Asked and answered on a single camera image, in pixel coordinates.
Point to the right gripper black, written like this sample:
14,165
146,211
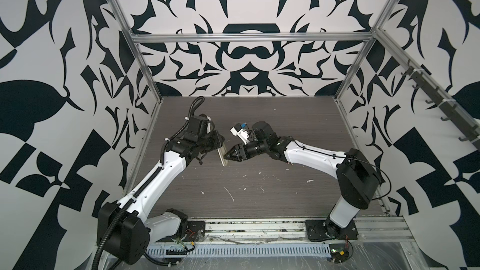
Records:
238,147

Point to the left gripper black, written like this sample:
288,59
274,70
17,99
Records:
217,141

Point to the white remote control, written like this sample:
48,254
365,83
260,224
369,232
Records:
222,151

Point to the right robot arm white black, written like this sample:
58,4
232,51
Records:
358,179

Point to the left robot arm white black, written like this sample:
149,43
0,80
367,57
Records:
124,228

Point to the small circuit board right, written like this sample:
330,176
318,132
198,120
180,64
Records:
340,253

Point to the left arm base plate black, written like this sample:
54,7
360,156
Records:
188,231

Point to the white slotted cable duct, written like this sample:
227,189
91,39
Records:
242,251

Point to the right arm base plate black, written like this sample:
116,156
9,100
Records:
326,230

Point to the horizontal aluminium frame bar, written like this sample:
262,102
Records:
251,37

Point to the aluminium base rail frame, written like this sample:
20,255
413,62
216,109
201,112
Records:
253,231

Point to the grey wall hook rack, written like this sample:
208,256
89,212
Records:
438,97

